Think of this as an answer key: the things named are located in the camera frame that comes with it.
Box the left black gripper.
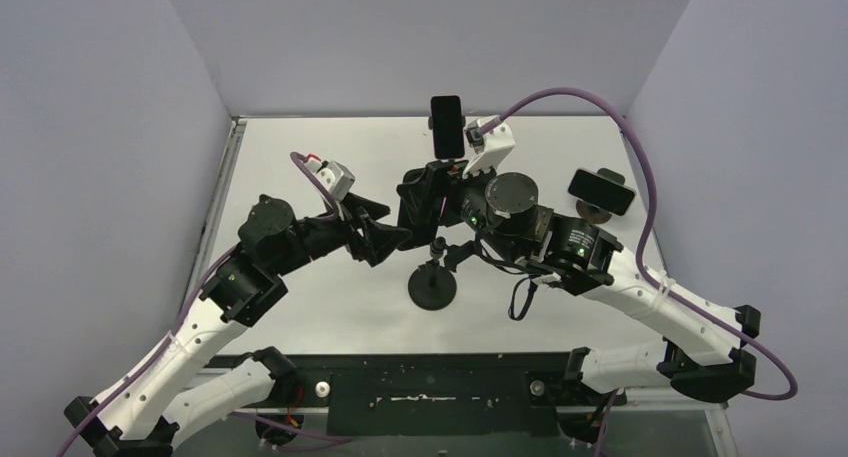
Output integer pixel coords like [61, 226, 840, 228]
[271, 190, 411, 277]

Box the black phone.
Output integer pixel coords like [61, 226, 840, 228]
[429, 95, 465, 160]
[396, 183, 444, 251]
[568, 168, 636, 216]

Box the black phone stand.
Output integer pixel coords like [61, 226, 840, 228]
[407, 237, 475, 311]

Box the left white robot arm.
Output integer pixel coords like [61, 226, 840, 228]
[64, 195, 412, 456]

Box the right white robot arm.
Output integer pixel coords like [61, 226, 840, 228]
[397, 161, 760, 404]

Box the brown base phone stand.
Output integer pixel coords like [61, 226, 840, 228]
[575, 168, 626, 225]

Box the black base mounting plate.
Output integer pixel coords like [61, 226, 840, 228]
[249, 352, 609, 437]

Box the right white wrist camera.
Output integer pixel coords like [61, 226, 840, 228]
[462, 116, 516, 179]

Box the aluminium rail left edge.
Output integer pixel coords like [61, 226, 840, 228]
[174, 116, 248, 327]

